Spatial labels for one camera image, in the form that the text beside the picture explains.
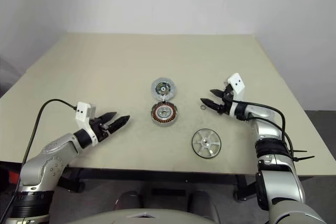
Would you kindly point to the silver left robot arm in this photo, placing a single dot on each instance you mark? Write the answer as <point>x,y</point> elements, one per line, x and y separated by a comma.
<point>52,155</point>

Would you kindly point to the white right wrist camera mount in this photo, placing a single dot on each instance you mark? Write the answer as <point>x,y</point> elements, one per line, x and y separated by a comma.
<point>237,82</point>

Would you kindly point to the dark rounded shape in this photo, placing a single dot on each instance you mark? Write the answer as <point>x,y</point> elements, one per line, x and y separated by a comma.
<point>203,203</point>
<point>128,201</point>

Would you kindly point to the silver spoked rotor wheel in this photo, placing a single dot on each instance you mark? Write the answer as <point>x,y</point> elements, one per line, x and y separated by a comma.
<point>206,144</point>

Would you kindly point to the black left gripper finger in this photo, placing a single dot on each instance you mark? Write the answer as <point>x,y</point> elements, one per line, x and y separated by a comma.
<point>108,117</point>
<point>120,123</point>

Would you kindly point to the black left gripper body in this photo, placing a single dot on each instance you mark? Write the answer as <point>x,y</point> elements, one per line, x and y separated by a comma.
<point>101,129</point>

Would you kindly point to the black zip ties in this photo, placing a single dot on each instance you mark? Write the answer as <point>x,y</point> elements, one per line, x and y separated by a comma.
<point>302,157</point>

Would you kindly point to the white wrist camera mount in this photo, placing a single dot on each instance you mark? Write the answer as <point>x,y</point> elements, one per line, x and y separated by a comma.
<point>237,82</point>
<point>82,113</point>

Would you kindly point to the black table frame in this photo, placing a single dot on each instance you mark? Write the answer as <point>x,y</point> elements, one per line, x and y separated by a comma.
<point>157,175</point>

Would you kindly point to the motor stator with copper windings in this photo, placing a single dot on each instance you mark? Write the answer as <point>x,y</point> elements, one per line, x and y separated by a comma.
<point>164,113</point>

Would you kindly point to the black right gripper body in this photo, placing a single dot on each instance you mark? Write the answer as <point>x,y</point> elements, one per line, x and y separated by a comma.
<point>227,102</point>

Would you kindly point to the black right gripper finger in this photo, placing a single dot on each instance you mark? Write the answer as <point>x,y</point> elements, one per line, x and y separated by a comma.
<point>217,93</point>
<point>211,104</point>

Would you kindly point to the silver motor cover with circuit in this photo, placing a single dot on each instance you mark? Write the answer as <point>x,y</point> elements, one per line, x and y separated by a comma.
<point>164,89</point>

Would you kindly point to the silver robot torso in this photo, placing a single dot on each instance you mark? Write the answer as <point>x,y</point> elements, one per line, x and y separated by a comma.
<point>105,217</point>

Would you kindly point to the red and black object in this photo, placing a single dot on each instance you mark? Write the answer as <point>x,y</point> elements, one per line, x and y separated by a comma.
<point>13,178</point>

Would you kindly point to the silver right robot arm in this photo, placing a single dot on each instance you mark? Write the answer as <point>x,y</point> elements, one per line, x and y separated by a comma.
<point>278,182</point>

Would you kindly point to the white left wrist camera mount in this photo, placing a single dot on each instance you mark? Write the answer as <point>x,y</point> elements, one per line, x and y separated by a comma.
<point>82,113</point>

